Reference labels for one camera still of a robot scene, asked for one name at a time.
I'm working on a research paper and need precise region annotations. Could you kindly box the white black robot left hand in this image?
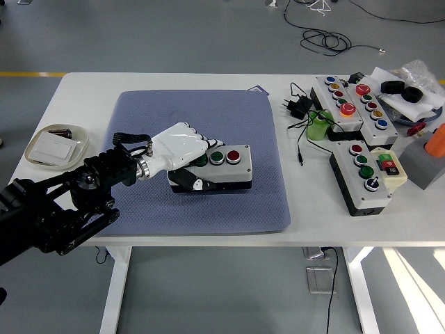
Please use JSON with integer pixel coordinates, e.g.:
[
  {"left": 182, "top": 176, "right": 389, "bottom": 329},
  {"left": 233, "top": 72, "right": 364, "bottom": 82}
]
[{"left": 145, "top": 121, "right": 226, "bottom": 192}]

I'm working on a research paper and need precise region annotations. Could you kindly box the grey four-button control box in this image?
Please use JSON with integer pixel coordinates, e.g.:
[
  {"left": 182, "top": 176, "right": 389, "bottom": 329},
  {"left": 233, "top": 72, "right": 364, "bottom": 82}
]
[
  {"left": 166, "top": 143, "right": 252, "bottom": 194},
  {"left": 328, "top": 140, "right": 392, "bottom": 217}
]

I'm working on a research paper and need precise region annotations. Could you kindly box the five-button box with emergency stop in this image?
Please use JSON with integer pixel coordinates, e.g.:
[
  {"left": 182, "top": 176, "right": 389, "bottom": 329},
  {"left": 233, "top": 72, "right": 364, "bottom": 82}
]
[
  {"left": 309, "top": 75, "right": 364, "bottom": 142},
  {"left": 343, "top": 77, "right": 399, "bottom": 147}
]

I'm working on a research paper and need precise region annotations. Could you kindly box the grey-blue textured mat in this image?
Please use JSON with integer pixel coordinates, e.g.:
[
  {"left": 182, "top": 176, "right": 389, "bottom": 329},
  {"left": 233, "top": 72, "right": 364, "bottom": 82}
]
[{"left": 95, "top": 89, "right": 291, "bottom": 237}]

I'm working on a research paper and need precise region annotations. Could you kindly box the cream oval dish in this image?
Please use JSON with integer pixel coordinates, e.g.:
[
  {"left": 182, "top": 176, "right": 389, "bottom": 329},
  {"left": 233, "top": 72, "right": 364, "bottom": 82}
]
[{"left": 24, "top": 123, "right": 90, "bottom": 171}]

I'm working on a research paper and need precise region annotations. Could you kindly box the black power adapter plug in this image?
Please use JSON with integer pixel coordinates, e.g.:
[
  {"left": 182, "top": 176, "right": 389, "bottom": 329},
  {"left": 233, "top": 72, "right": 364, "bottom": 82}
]
[{"left": 280, "top": 95, "right": 313, "bottom": 121}]

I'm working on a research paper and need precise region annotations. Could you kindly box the white table leg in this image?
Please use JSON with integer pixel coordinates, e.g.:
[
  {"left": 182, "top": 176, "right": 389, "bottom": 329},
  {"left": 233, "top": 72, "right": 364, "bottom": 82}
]
[
  {"left": 99, "top": 246, "right": 133, "bottom": 334},
  {"left": 342, "top": 246, "right": 382, "bottom": 334}
]

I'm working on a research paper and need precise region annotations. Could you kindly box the metal floor socket plate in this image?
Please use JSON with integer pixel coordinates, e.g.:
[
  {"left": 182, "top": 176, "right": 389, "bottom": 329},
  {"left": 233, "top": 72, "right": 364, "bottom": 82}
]
[
  {"left": 305, "top": 266, "right": 337, "bottom": 295},
  {"left": 302, "top": 246, "right": 330, "bottom": 260}
]

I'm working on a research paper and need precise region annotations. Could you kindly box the small red knob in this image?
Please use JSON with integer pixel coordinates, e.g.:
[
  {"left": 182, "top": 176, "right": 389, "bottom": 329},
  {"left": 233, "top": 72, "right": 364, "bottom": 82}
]
[{"left": 407, "top": 122, "right": 427, "bottom": 137}]

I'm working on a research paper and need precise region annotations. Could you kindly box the grey block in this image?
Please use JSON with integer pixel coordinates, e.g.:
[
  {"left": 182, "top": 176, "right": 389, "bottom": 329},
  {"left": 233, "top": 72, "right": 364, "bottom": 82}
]
[{"left": 398, "top": 130, "right": 445, "bottom": 191}]

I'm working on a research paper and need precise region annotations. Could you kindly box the clear bubble wrap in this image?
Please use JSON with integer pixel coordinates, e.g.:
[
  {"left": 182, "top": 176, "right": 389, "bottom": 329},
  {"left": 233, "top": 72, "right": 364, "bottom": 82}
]
[{"left": 391, "top": 59, "right": 444, "bottom": 97}]

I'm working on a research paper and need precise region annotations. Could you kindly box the orange cylinder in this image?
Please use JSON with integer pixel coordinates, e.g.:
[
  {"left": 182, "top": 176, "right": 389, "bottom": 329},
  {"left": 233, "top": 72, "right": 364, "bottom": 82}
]
[{"left": 423, "top": 123, "right": 445, "bottom": 157}]

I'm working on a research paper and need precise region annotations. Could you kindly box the blue round plate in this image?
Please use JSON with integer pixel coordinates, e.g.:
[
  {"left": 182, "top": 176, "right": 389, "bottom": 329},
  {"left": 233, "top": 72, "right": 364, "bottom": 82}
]
[{"left": 392, "top": 106, "right": 443, "bottom": 126}]

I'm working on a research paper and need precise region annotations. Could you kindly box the white wall switch plate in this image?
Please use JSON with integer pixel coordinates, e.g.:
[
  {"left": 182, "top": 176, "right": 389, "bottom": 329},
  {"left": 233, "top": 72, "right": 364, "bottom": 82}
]
[{"left": 33, "top": 131, "right": 78, "bottom": 164}]

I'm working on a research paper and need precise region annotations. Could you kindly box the black adapter cord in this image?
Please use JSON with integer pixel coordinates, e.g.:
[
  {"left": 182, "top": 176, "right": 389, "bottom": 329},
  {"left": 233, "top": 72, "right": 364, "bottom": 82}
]
[{"left": 286, "top": 82, "right": 345, "bottom": 166}]

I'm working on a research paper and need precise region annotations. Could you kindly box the short black cable loop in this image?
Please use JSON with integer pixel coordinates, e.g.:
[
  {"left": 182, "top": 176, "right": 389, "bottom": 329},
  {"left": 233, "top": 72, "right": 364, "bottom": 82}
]
[{"left": 94, "top": 246, "right": 111, "bottom": 264}]

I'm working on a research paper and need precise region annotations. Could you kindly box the white floor cord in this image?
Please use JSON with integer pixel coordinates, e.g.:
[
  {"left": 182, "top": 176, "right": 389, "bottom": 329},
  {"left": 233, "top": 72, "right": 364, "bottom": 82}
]
[{"left": 305, "top": 0, "right": 335, "bottom": 17}]

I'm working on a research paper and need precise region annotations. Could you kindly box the black cable under table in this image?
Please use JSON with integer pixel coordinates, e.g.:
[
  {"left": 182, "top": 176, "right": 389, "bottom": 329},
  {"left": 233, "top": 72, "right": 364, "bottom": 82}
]
[{"left": 319, "top": 246, "right": 340, "bottom": 334}]

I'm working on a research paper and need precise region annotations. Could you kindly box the black foam ring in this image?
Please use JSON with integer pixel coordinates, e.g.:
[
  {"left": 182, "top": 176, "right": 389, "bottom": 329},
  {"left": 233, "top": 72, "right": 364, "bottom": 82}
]
[
  {"left": 402, "top": 86, "right": 422, "bottom": 104},
  {"left": 380, "top": 80, "right": 405, "bottom": 95}
]

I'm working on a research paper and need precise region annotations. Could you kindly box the cream switch box green red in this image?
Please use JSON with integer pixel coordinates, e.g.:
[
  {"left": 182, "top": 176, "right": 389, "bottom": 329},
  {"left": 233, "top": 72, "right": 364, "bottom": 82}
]
[{"left": 369, "top": 146, "right": 408, "bottom": 195}]

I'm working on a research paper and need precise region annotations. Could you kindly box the coiled black floor cable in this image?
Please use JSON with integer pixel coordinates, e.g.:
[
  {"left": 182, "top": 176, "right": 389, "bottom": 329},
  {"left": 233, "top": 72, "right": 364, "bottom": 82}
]
[{"left": 283, "top": 0, "right": 386, "bottom": 57}]

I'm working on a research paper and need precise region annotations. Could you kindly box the long black floor cable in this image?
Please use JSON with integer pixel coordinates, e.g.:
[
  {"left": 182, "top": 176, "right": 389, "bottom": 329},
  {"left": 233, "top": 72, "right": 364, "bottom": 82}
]
[{"left": 349, "top": 0, "right": 445, "bottom": 25}]

